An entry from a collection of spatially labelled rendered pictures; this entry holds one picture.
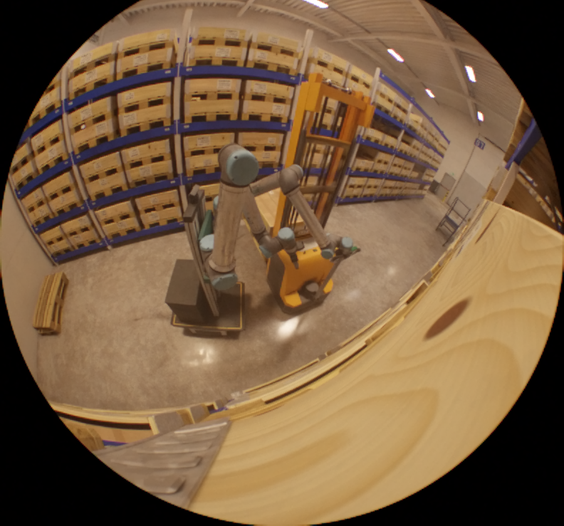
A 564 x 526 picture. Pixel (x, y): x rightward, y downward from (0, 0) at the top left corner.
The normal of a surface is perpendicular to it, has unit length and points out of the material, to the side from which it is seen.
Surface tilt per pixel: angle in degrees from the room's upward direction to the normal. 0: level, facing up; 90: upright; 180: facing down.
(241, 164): 83
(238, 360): 0
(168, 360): 0
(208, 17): 90
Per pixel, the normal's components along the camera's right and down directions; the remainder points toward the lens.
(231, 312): 0.16, -0.70
